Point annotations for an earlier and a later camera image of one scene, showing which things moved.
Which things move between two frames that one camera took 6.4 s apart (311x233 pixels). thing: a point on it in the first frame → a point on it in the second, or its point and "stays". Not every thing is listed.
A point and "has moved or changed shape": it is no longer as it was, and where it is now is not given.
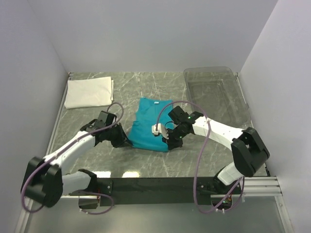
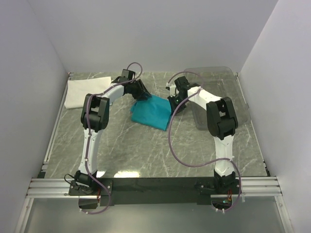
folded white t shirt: [96, 91] stays
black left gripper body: [115, 135] → [137, 90]
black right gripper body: [176, 136] → [175, 101]
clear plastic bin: [216, 92] stays
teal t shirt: [141, 136] has moved or changed shape
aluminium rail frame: [268, 187] stays
